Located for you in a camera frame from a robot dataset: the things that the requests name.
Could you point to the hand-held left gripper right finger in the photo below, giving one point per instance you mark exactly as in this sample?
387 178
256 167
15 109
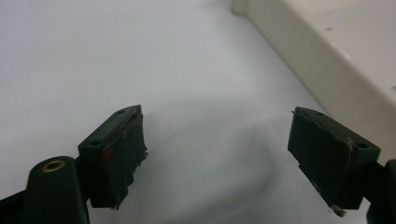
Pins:
327 155

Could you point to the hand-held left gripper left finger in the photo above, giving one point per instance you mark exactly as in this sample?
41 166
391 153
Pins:
116 155

